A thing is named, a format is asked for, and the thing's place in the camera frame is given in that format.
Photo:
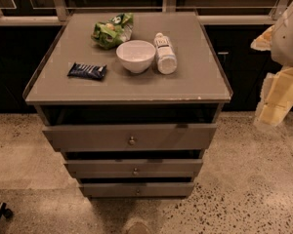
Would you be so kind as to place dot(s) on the grey drawer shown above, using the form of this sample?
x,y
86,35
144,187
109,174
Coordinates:
x,y
153,189
72,138
133,168

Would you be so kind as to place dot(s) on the white bowl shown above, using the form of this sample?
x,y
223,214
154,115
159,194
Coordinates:
x,y
136,55

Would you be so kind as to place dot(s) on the grey drawer cabinet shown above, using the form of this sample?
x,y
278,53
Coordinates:
x,y
194,94

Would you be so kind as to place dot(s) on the grey middle drawer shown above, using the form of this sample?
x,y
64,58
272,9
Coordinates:
x,y
133,168

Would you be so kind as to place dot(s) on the green chip bag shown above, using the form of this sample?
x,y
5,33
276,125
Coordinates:
x,y
114,32

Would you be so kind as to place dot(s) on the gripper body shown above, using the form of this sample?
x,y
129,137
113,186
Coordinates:
x,y
288,39

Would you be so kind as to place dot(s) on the grey bottom drawer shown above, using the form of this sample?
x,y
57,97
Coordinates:
x,y
153,189

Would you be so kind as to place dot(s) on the white plastic bottle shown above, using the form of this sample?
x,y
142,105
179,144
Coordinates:
x,y
165,56

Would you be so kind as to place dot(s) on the grey top drawer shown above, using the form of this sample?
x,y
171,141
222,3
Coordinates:
x,y
72,138

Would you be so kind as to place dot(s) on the metal railing frame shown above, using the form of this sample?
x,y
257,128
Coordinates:
x,y
39,12

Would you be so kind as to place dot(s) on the dark blue snack bar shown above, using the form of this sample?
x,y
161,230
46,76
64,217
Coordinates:
x,y
87,71

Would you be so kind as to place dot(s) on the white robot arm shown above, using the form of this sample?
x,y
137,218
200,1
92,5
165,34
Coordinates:
x,y
277,89

